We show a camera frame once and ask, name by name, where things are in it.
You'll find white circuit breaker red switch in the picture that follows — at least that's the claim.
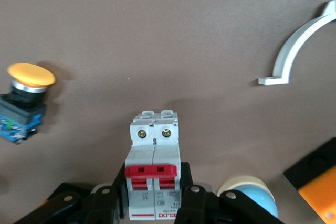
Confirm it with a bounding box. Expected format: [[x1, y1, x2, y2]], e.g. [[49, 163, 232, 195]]
[[124, 109, 183, 221]]

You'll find orange button box black base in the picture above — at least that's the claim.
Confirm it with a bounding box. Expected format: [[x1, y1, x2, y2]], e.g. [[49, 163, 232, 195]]
[[282, 136, 336, 224]]

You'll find small white half-round clamp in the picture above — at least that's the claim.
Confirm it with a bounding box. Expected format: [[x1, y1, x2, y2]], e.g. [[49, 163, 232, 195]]
[[257, 0, 336, 86]]

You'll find light blue dome button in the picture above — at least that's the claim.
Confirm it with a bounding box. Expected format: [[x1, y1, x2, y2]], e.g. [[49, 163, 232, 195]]
[[216, 175, 279, 221]]

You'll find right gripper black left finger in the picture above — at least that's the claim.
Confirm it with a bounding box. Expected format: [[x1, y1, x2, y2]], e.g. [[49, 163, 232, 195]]
[[13, 163, 128, 224]]

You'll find orange mushroom pushbutton blue body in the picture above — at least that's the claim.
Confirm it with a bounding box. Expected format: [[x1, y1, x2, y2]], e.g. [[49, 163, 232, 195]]
[[0, 62, 57, 145]]

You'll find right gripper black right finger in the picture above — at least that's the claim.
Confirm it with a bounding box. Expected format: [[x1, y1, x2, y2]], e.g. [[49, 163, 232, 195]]
[[178, 162, 286, 224]]

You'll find brown table mat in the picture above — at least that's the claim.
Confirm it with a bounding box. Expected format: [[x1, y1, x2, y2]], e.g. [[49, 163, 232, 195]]
[[0, 0, 336, 224]]

